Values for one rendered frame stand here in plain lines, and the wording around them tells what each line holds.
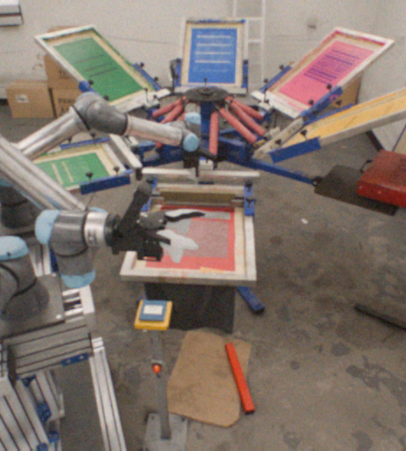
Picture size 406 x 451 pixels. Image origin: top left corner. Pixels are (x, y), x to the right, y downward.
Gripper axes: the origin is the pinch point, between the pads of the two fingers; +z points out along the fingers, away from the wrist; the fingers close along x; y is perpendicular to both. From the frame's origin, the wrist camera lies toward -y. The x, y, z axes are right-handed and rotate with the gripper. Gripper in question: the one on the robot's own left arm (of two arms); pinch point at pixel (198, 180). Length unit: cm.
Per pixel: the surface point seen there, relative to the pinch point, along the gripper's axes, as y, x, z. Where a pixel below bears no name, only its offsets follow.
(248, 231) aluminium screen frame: -26.7, 25.7, 13.6
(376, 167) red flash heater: -98, -23, 3
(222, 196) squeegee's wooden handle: -13.0, 1.8, 9.0
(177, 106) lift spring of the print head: 20, -81, -10
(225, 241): -15.6, 30.5, 17.0
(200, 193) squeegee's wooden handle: -1.2, 1.7, 7.2
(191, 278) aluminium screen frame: -1, 61, 14
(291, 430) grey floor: -54, 71, 113
